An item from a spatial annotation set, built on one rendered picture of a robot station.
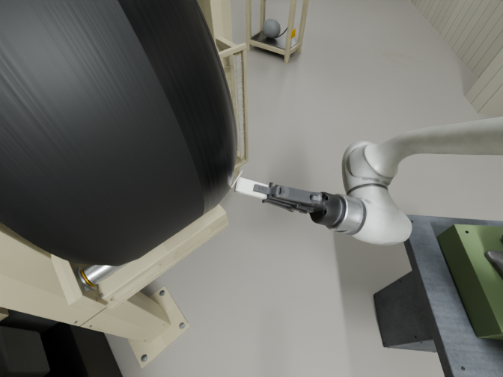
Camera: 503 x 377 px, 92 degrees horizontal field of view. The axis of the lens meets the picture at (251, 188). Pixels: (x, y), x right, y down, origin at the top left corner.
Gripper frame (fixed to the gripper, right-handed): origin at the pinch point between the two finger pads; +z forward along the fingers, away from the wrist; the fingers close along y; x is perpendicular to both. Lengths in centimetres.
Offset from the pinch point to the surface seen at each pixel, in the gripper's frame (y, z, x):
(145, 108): -23.4, 19.2, -2.0
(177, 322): 96, -2, -52
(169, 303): 102, 4, -44
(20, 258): 11.3, 38.4, -21.9
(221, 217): 18.8, 1.3, -4.6
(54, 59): -26.5, 26.2, -1.9
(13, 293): 18, 40, -30
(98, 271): 14.9, 25.7, -22.7
